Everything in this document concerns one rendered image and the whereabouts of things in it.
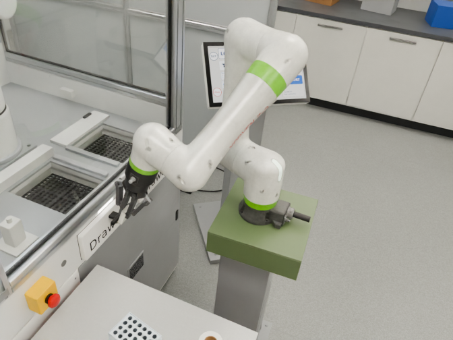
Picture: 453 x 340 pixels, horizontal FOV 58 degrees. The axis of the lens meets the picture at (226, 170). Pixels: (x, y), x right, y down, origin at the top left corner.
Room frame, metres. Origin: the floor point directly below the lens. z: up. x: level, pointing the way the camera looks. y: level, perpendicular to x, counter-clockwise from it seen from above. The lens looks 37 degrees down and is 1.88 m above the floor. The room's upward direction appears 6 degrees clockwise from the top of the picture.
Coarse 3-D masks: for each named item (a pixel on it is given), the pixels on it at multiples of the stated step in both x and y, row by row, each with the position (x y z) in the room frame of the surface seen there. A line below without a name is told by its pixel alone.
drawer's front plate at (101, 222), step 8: (104, 208) 0.99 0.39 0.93; (112, 208) 1.00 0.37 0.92; (104, 216) 0.96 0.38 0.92; (96, 224) 0.92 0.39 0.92; (104, 224) 0.95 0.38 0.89; (88, 232) 0.88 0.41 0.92; (96, 232) 0.91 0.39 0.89; (104, 232) 0.95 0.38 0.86; (112, 232) 0.98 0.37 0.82; (80, 240) 0.85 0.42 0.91; (88, 240) 0.88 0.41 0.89; (96, 240) 0.91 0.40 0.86; (104, 240) 0.94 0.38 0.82; (80, 248) 0.85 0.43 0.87; (88, 248) 0.87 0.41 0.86; (96, 248) 0.90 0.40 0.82; (88, 256) 0.86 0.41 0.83
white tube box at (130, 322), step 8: (128, 320) 0.67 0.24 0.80; (136, 320) 0.68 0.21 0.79; (120, 328) 0.66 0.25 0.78; (128, 328) 0.65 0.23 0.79; (136, 328) 0.65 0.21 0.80; (144, 328) 0.66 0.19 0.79; (112, 336) 0.62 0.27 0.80; (120, 336) 0.63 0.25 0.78; (128, 336) 0.63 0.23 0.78; (136, 336) 0.63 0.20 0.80; (144, 336) 0.63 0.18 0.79; (152, 336) 0.64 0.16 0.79; (160, 336) 0.64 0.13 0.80
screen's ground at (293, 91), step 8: (208, 48) 1.88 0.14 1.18; (216, 48) 1.89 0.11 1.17; (216, 64) 1.84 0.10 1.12; (216, 72) 1.81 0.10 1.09; (216, 80) 1.79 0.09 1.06; (304, 80) 1.93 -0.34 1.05; (288, 88) 1.87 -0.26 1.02; (296, 88) 1.89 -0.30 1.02; (304, 88) 1.90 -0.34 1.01; (216, 96) 1.74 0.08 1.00; (280, 96) 1.84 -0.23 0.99; (288, 96) 1.85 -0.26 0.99; (296, 96) 1.86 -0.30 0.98; (304, 96) 1.87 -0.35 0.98
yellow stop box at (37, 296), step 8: (40, 280) 0.70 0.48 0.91; (48, 280) 0.70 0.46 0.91; (32, 288) 0.67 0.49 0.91; (40, 288) 0.67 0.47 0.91; (48, 288) 0.67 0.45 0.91; (56, 288) 0.70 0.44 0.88; (32, 296) 0.64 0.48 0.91; (40, 296) 0.65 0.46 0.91; (48, 296) 0.66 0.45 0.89; (32, 304) 0.64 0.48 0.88; (40, 304) 0.64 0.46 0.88; (40, 312) 0.63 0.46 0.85
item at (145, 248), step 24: (168, 192) 1.39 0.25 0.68; (144, 216) 1.21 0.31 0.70; (168, 216) 1.39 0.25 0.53; (120, 240) 1.05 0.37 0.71; (144, 240) 1.20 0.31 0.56; (168, 240) 1.39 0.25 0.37; (96, 264) 0.92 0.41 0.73; (120, 264) 1.04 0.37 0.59; (144, 264) 1.19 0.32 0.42; (168, 264) 1.39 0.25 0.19; (72, 288) 0.80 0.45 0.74; (48, 312) 0.70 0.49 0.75; (24, 336) 0.61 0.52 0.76
